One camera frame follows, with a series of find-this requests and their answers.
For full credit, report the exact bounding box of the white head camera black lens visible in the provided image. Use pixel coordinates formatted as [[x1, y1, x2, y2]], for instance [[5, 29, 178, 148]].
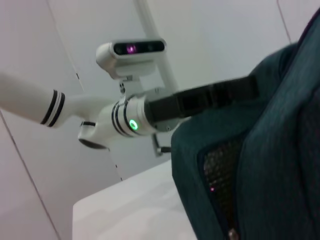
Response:
[[96, 38, 168, 81]]

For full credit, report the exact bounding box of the dark teal fabric lunch bag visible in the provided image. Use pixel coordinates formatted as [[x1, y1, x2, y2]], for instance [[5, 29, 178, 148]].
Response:
[[171, 4, 320, 240]]

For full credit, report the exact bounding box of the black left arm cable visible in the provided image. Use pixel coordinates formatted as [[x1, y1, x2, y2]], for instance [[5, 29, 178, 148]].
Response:
[[151, 132, 172, 157]]

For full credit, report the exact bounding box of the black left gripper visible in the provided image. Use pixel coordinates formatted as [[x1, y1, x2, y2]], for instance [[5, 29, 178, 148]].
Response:
[[145, 74, 260, 125]]

